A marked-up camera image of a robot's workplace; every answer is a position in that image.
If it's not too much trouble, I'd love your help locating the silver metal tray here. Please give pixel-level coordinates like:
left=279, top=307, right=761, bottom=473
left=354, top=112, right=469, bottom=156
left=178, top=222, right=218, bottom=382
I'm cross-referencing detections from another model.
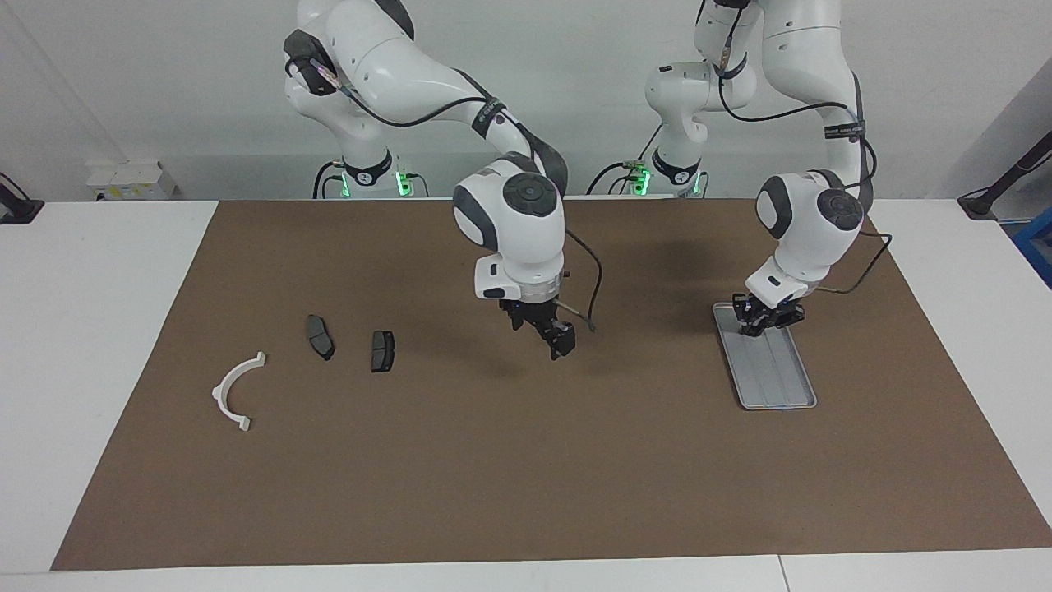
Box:
left=711, top=301, right=819, bottom=411

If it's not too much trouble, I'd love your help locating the brown table mat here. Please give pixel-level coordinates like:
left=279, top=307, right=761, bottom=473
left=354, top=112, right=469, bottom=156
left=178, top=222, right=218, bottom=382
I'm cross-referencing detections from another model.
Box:
left=49, top=196, right=1052, bottom=571

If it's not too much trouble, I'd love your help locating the curved grey brake pad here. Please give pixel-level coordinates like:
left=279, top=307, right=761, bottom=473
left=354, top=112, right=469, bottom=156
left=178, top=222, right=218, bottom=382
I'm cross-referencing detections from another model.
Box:
left=304, top=313, right=336, bottom=362

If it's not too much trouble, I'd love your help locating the black angled stand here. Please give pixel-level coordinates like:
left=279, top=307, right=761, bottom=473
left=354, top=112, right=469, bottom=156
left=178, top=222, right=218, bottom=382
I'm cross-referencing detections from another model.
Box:
left=957, top=130, right=1052, bottom=222

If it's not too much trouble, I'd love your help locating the blue crate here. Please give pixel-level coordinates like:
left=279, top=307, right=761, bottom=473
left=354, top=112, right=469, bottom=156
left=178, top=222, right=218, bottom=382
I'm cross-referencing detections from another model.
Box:
left=1012, top=206, right=1052, bottom=289

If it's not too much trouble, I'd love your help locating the white cardboard box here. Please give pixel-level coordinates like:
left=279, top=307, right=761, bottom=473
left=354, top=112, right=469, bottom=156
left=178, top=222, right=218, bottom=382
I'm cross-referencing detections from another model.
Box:
left=85, top=160, right=177, bottom=201

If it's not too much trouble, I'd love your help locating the black clamp stand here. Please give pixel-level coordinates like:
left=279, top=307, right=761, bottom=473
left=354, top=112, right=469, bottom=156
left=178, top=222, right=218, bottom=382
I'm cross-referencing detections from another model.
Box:
left=0, top=171, right=44, bottom=225

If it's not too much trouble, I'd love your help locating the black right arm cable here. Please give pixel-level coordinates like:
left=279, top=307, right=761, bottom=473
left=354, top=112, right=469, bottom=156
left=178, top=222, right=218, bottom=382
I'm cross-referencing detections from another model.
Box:
left=312, top=58, right=606, bottom=335

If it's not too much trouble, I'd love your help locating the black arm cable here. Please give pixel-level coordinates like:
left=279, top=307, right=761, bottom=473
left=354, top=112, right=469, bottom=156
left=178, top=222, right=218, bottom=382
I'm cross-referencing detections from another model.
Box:
left=714, top=15, right=893, bottom=296
left=312, top=58, right=606, bottom=335

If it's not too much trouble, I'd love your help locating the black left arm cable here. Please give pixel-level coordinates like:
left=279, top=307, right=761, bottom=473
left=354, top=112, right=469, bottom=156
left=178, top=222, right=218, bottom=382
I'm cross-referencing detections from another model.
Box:
left=714, top=15, right=893, bottom=296

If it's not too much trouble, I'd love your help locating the black base cable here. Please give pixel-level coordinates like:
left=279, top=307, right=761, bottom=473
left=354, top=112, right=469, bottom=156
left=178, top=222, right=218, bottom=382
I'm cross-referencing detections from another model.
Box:
left=585, top=123, right=667, bottom=197
left=311, top=160, right=346, bottom=199

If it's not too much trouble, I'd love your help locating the white curved plastic bracket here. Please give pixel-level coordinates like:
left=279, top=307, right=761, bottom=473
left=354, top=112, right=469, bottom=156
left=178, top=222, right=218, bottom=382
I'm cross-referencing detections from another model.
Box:
left=210, top=351, right=269, bottom=433

